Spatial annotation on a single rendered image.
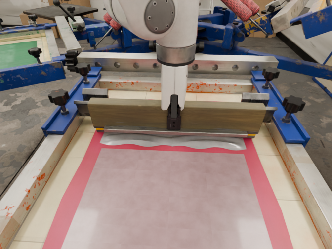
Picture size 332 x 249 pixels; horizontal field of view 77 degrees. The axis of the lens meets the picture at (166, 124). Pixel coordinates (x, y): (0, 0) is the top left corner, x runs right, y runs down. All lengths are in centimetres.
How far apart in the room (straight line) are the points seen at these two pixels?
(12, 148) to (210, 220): 202
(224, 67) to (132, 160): 46
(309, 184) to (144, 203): 31
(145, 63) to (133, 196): 47
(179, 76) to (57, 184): 33
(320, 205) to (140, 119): 39
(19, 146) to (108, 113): 179
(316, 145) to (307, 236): 185
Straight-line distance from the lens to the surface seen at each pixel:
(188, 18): 38
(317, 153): 221
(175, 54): 39
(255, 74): 77
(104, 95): 61
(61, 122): 57
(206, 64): 75
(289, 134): 56
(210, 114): 49
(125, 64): 77
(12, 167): 209
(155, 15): 29
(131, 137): 54
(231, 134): 52
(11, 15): 585
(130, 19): 29
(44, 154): 52
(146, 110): 48
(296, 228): 46
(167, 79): 40
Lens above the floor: 132
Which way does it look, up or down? 40 degrees down
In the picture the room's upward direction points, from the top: straight up
